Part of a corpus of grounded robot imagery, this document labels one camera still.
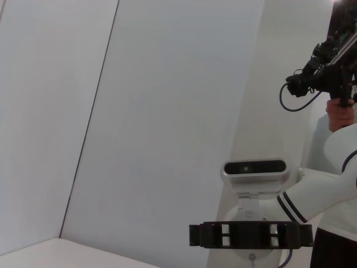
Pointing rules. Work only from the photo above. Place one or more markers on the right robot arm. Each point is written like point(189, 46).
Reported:
point(320, 192)

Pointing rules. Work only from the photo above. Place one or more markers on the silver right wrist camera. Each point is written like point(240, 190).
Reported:
point(251, 178)

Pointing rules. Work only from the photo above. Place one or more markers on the black handheld teleoperation device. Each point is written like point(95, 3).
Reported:
point(337, 81)

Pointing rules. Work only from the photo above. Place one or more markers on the person hand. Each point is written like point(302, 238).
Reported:
point(338, 117)

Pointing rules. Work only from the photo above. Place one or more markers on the person white shirt black trousers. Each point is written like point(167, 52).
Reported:
point(337, 245)

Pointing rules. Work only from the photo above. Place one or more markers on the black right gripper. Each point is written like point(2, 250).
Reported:
point(251, 234)

